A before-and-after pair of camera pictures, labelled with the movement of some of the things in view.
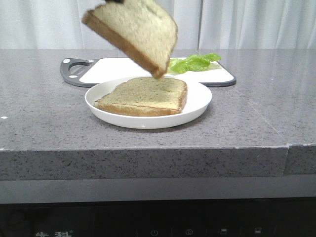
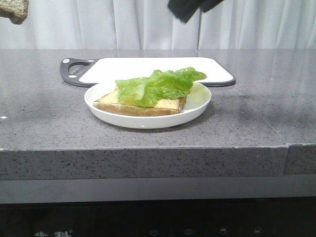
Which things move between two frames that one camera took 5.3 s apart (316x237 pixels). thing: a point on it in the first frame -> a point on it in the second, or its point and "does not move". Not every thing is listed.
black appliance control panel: [269, 217] does not move
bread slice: [144, 96] does not move
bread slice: [142, 32] -> [16, 10]
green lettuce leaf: [192, 62] -> [146, 91]
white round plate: [198, 99] does not move
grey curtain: [202, 24] does not move
